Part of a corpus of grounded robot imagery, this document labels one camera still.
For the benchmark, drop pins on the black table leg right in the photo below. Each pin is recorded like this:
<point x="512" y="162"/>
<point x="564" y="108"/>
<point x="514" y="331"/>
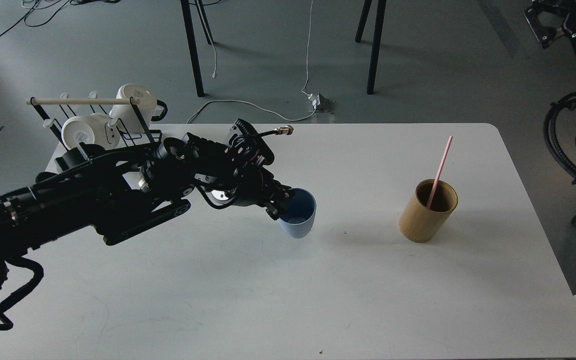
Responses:
<point x="380" y="17"/>

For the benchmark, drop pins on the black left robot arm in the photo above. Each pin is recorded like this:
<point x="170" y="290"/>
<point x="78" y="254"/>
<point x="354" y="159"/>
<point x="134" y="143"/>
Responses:
<point x="126" y="191"/>

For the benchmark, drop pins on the black table leg left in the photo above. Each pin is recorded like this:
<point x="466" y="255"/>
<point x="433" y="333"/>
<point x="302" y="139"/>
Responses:
<point x="188" y="25"/>

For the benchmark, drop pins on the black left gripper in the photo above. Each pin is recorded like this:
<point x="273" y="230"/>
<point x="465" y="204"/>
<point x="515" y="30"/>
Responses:
<point x="233" y="173"/>

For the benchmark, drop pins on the black table leg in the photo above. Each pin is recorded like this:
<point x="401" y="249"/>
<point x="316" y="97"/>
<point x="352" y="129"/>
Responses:
<point x="380" y="17"/>
<point x="188" y="25"/>

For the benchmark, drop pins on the bamboo cylinder holder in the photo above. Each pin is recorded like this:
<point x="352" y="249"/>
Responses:
<point x="426" y="212"/>

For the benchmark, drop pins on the floor power socket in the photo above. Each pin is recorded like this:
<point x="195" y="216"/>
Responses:
<point x="318" y="103"/>

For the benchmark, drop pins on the white mug front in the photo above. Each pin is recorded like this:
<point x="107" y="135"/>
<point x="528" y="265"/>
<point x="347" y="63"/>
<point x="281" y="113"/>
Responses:
<point x="96" y="128"/>

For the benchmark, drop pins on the pink chopstick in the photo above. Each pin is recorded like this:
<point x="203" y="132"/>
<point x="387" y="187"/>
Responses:
<point x="437" y="177"/>

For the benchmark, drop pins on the black wire mug rack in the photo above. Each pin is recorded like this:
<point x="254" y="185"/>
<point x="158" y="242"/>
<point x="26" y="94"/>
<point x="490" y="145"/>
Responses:
<point x="134" y="108"/>

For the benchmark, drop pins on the light blue plastic cup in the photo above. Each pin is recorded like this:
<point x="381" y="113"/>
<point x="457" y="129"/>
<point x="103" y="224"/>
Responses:
<point x="298" y="220"/>

